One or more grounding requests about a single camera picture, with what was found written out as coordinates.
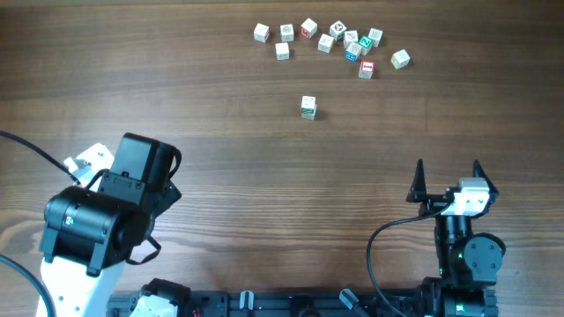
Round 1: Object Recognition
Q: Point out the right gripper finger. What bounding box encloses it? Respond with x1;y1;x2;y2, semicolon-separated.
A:
472;159;500;196
406;158;427;203

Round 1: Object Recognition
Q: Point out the wooden block number two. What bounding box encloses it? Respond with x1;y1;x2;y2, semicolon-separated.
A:
301;112;315;120

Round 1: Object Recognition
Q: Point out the wooden block green side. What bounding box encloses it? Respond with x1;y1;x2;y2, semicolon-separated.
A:
301;96;316;114

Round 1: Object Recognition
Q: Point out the wooden block red letter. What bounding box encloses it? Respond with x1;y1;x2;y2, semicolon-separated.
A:
301;18;317;39

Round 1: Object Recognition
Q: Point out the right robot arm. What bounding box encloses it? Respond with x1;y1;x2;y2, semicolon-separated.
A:
406;159;506;316

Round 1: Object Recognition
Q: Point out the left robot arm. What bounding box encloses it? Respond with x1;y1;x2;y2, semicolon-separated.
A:
36;133;182;316

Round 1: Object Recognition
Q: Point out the wooden block red I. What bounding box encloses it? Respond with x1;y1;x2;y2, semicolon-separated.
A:
359;60;375;79

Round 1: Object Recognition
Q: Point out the wooden block yellow side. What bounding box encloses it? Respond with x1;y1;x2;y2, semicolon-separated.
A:
390;49;411;70

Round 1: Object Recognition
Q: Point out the wooden block blue side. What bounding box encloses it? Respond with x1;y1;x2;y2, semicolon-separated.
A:
345;42;361;63

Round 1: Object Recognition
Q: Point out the wooden block green Z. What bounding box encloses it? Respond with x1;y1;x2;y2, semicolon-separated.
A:
358;36;374;55

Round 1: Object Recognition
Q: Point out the wooden block pale green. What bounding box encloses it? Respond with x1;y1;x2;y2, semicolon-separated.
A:
367;28;383;48

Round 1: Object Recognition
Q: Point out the wooden block with sketch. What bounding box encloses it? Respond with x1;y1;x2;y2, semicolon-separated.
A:
343;30;359;48

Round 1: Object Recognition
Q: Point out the wooden block letter W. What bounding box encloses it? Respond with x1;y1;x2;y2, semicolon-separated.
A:
317;33;334;54

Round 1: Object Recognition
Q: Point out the wooden block dark picture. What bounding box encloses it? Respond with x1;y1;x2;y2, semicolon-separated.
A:
330;20;347;41

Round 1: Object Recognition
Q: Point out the plain wooden block far left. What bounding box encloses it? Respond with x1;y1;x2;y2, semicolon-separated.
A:
253;23;270;43

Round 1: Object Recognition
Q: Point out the plain wooden block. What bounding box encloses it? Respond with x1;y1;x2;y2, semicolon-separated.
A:
275;42;290;61
253;23;270;43

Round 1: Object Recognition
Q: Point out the plain wooden block centre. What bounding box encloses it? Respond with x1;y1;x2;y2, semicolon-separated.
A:
275;42;290;61

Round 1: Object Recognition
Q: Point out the wooden block with face drawing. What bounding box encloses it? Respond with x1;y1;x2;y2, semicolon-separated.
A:
280;24;294;42

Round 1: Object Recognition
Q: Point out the right camera cable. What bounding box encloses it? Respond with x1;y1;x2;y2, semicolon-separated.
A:
366;203;453;317

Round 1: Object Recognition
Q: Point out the camera cable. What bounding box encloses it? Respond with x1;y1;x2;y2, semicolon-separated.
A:
0;129;80;317
366;203;453;317

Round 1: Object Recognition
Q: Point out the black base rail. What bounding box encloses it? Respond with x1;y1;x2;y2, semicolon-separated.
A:
106;289;501;317

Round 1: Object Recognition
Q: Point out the left camera cable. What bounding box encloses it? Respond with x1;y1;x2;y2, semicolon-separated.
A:
0;129;80;317

